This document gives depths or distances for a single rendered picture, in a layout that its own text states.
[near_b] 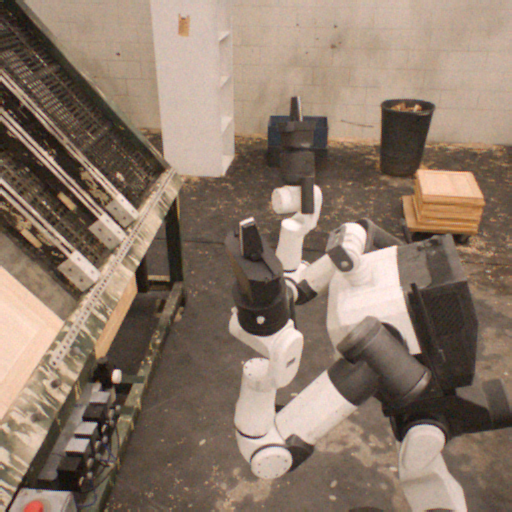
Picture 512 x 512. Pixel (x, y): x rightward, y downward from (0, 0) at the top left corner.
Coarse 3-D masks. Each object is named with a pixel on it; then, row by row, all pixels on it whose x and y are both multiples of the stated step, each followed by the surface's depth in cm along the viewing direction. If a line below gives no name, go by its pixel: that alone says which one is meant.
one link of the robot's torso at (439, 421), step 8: (400, 416) 132; (408, 416) 131; (416, 416) 129; (424, 416) 129; (432, 416) 129; (440, 416) 128; (400, 424) 132; (408, 424) 129; (416, 424) 128; (424, 424) 128; (432, 424) 128; (440, 424) 127; (448, 424) 128; (400, 432) 133; (448, 432) 128; (448, 440) 131
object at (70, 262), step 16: (0, 192) 180; (0, 208) 183; (16, 208) 182; (32, 208) 188; (16, 224) 185; (32, 224) 185; (48, 224) 191; (48, 240) 187; (64, 240) 193; (48, 256) 191; (64, 256) 190; (80, 256) 195; (64, 272) 193; (80, 272) 193; (96, 272) 198; (80, 288) 196
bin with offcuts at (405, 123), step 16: (384, 112) 514; (400, 112) 499; (416, 112) 497; (432, 112) 508; (384, 128) 521; (400, 128) 508; (416, 128) 507; (384, 144) 529; (400, 144) 516; (416, 144) 517; (384, 160) 536; (400, 160) 525; (416, 160) 527
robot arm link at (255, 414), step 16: (240, 400) 99; (256, 400) 97; (272, 400) 98; (240, 416) 100; (256, 416) 98; (272, 416) 101; (240, 432) 102; (256, 432) 100; (272, 432) 103; (240, 448) 103; (256, 448) 101
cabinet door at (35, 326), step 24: (0, 288) 166; (24, 288) 173; (0, 312) 161; (24, 312) 169; (48, 312) 176; (0, 336) 157; (24, 336) 164; (48, 336) 171; (0, 360) 153; (24, 360) 159; (0, 384) 148; (0, 408) 145
